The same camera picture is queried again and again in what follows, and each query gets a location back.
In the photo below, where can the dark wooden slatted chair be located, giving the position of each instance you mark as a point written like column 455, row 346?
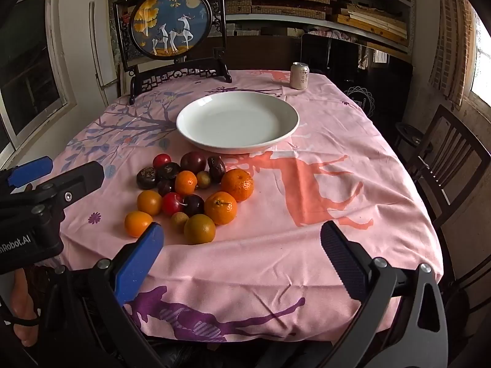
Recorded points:
column 456, row 142

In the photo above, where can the pink printed tablecloth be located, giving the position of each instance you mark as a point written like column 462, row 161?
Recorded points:
column 268, row 260

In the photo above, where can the tangerine with green stem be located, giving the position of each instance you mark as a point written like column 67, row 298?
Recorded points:
column 220, row 207

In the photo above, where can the dark plum with stem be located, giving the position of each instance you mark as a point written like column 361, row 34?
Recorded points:
column 193, row 205

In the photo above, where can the large reddish purple plum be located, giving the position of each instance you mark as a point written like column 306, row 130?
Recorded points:
column 193, row 162

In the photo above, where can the bright side window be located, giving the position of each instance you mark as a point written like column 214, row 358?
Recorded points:
column 481, row 65

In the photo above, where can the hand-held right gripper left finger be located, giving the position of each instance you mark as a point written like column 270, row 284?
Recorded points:
column 140, row 264

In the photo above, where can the red cherry tomato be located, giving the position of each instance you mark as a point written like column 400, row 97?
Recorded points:
column 162, row 160
column 172, row 204

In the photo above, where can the tan longan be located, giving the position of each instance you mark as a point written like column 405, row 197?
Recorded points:
column 179, row 220

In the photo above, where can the white framed panel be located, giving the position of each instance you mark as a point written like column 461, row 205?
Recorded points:
column 100, row 46

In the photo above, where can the silver beverage can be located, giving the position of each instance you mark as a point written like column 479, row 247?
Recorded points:
column 299, row 76

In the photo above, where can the dark round stool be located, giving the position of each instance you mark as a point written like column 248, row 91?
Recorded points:
column 412, row 134

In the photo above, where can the white framed window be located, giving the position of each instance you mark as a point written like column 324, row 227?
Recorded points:
column 30, row 65

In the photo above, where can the large bumpy tangerine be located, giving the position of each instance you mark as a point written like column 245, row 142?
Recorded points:
column 237, row 184

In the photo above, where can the small yellowish brown fruit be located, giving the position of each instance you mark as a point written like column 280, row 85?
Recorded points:
column 203, row 179

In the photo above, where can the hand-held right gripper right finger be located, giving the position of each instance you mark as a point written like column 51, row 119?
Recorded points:
column 341, row 260

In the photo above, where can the small dark cherry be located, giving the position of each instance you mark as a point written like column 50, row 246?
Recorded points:
column 165, row 187

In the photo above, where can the black cabinet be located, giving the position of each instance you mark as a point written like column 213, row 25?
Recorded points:
column 333, row 57

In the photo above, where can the round deer painting table screen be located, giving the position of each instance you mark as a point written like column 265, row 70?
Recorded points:
column 168, row 19

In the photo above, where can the dark brown date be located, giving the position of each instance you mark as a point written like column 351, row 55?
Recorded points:
column 216, row 168

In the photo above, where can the brown bamboo blind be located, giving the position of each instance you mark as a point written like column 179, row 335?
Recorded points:
column 452, row 38

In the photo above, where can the person's left hand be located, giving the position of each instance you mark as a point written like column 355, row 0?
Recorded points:
column 21, row 303

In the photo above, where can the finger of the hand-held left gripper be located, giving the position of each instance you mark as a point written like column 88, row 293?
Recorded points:
column 76, row 180
column 32, row 168

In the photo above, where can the white round plate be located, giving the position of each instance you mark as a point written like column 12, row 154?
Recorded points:
column 238, row 119

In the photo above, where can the greenish yellow orange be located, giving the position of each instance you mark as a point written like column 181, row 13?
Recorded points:
column 199, row 229

